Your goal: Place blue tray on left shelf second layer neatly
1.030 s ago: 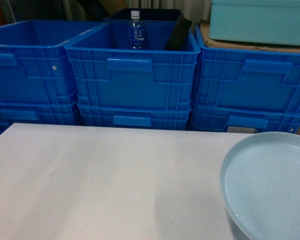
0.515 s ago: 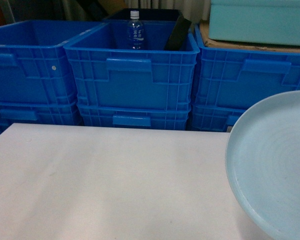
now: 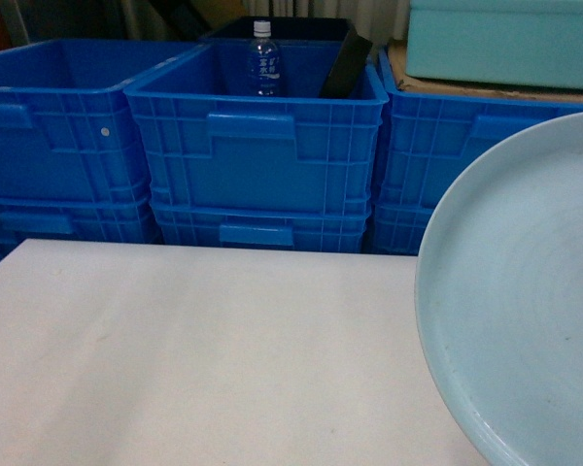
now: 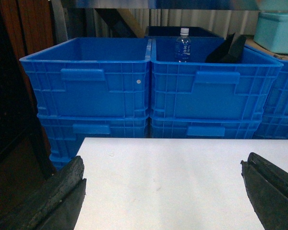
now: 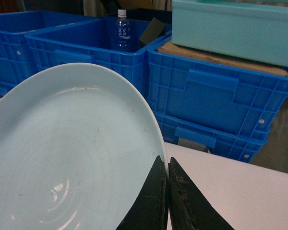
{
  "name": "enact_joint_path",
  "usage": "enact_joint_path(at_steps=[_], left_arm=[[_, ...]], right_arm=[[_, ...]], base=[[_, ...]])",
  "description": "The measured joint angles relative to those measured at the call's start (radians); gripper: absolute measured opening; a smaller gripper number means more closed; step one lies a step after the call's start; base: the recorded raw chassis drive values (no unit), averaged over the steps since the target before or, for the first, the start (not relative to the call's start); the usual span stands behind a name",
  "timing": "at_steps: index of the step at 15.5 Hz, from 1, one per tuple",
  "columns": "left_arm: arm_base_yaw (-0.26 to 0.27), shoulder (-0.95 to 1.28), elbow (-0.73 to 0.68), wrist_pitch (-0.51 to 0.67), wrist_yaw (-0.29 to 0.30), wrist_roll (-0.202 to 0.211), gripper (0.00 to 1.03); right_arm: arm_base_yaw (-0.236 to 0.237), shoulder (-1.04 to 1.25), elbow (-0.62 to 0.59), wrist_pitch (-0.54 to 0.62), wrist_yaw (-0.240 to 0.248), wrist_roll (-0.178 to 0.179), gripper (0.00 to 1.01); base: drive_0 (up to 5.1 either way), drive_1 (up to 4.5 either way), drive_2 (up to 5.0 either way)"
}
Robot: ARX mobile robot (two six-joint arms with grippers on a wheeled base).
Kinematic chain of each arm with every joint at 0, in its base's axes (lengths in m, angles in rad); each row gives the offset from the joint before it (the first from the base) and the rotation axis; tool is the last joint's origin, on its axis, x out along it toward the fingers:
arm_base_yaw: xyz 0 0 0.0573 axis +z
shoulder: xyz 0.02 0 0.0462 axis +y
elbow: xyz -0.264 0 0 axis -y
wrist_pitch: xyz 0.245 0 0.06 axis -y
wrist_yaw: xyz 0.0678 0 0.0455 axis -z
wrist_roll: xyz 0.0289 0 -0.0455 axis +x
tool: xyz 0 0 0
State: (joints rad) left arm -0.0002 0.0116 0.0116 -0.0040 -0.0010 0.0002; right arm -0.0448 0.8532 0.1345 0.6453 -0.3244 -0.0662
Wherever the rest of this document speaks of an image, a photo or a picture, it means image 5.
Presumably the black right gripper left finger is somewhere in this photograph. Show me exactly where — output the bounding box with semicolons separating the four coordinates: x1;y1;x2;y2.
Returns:
117;156;168;230

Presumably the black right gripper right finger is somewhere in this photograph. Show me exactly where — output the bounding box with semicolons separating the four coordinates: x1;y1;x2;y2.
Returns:
169;157;233;230

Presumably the light blue round plate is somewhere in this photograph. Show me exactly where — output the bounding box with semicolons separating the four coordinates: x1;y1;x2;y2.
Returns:
0;63;168;230

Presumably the blue crate lower right stack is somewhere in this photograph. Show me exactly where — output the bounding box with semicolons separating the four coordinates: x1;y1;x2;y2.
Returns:
156;112;269;164

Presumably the blue crate stack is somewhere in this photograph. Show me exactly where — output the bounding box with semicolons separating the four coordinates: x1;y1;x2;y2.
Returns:
156;112;269;164
25;17;171;97
147;40;288;140

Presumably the blue crate upper right stack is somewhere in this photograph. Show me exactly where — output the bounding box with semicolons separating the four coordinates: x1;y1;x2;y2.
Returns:
147;40;288;140

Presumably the brown cardboard sheet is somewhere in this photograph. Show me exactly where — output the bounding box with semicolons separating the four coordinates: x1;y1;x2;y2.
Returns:
157;40;288;77

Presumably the blue crate upper left stack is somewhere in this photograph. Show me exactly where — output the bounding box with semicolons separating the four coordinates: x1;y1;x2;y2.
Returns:
25;17;171;97

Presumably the clear water bottle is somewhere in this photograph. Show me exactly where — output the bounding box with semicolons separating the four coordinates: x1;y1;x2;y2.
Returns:
113;9;131;52

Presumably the dark foam block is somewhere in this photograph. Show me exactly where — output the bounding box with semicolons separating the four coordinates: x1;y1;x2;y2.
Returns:
139;18;166;47

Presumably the teal plastic tub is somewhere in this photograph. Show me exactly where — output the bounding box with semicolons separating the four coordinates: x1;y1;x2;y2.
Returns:
172;0;288;67

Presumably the far left blue crate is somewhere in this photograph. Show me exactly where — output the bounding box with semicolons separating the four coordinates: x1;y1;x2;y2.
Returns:
0;11;92;97

